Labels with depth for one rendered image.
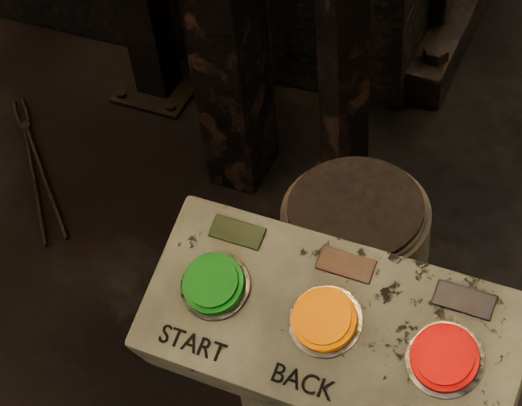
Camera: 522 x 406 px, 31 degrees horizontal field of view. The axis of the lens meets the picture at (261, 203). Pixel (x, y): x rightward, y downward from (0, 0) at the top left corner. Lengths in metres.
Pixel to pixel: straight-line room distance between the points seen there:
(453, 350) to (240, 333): 0.13
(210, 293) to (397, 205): 0.21
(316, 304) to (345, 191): 0.20
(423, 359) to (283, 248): 0.11
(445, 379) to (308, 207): 0.24
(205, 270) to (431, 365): 0.15
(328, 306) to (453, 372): 0.08
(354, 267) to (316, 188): 0.18
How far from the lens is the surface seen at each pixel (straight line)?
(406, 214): 0.74
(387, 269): 0.59
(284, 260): 0.60
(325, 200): 0.75
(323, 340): 0.57
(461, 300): 0.58
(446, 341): 0.56
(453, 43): 1.61
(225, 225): 0.61
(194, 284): 0.59
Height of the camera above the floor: 1.08
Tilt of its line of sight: 48 degrees down
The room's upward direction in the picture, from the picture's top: 7 degrees counter-clockwise
